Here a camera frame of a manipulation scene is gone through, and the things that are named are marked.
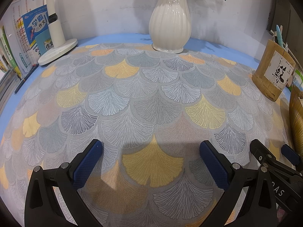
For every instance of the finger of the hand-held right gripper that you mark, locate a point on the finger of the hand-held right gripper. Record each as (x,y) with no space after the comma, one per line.
(290,153)
(259,150)

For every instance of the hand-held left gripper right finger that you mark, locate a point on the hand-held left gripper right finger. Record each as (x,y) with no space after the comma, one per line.
(214,165)

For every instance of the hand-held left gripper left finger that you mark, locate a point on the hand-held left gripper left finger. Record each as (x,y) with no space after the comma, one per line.
(87,163)

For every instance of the gold ribbed container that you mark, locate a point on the gold ribbed container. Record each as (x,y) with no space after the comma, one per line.
(297,123)

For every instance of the green packet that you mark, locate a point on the green packet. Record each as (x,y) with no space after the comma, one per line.
(298,78)

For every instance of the bamboo pen holder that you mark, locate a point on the bamboo pen holder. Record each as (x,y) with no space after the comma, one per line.
(265,71)

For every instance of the black pen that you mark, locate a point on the black pen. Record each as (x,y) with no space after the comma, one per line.
(26,79)

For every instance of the stack of magazines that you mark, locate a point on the stack of magazines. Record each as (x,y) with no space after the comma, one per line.
(7,85)

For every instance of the teal pen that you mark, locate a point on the teal pen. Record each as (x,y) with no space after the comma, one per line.
(280,35)

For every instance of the white desk lamp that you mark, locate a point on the white desk lamp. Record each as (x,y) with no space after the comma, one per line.
(55,33)

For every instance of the dark panel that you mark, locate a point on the dark panel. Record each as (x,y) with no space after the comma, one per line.
(277,9)

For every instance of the row of books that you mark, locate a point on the row of books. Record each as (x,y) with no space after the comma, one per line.
(26,28)

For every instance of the white ribbed ceramic vase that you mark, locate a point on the white ribbed ceramic vase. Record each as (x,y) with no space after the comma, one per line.
(169,21)

